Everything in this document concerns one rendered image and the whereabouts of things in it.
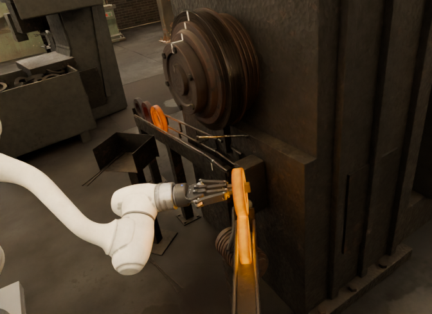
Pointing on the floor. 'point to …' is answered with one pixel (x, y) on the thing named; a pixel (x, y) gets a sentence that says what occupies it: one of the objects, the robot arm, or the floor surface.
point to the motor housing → (233, 259)
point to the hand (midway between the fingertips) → (239, 188)
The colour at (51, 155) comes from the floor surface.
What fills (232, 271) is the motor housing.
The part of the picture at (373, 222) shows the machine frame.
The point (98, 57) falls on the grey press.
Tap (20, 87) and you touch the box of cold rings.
